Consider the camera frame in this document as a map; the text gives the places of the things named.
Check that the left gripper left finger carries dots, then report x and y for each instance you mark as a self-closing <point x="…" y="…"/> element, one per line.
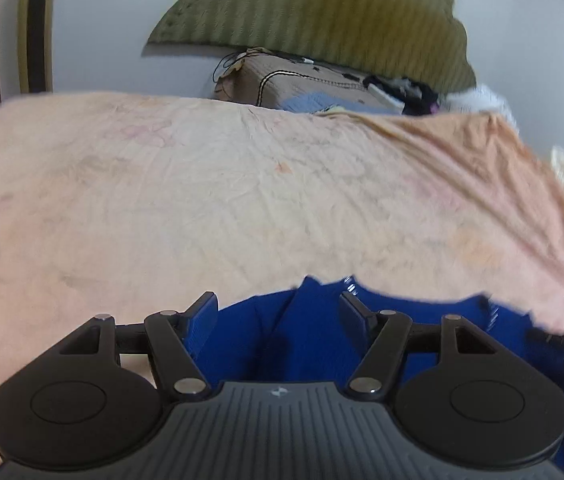
<point x="171" y="340"/>

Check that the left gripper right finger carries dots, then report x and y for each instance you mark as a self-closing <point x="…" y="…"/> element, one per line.
<point x="387" y="338"/>

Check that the blue knitted sweater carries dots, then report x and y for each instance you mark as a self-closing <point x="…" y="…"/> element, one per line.
<point x="277" y="365"/>

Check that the pink peach bed sheet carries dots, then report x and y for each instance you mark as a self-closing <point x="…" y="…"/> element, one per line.
<point x="128" y="205"/>

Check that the dark clutter at headboard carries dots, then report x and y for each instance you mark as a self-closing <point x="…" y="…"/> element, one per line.
<point x="414" y="97"/>

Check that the white pillow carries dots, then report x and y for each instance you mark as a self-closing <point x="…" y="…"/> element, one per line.
<point x="479" y="99"/>

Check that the brown patterned pillow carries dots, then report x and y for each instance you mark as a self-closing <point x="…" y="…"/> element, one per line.
<point x="262" y="78"/>

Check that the olive green padded headboard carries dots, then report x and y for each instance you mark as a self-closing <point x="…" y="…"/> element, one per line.
<point x="418" y="39"/>

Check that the gold black tower fan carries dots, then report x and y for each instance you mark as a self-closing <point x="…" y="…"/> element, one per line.
<point x="34" y="45"/>

